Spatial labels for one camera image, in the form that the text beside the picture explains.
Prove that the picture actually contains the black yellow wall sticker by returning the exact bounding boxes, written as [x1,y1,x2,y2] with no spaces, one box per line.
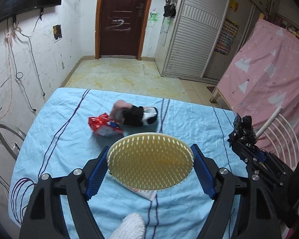
[53,25,62,41]

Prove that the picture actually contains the white gloved left hand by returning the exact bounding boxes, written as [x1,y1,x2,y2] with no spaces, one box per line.
[109,213,145,239]

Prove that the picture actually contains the grey metal chair frame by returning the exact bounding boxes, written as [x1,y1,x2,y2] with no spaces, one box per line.
[0,121,26,161]

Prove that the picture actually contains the white wall cables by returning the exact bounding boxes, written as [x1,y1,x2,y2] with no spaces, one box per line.
[5,15,47,112]

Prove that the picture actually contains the dark red wooden door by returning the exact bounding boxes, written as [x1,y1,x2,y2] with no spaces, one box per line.
[95,0,152,60]

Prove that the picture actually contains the black plastic bag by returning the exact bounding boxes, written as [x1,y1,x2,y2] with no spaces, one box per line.
[228,113,257,153]

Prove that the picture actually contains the cream perforated round lid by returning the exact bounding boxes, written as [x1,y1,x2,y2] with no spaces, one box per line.
[107,132,194,191]

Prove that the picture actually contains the colourful wall chart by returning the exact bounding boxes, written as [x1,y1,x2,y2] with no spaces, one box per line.
[214,18,239,56]

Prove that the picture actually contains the yellow wardrobe sticker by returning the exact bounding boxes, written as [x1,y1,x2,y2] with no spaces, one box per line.
[228,0,239,12]

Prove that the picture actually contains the pink patterned cloth cover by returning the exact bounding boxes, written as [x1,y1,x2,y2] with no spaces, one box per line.
[216,18,299,165]

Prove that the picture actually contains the red snack bag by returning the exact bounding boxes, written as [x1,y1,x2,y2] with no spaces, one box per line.
[88,113,123,136]

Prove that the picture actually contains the white slatted wardrobe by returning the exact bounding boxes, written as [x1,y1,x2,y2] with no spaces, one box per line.
[155,0,260,84]

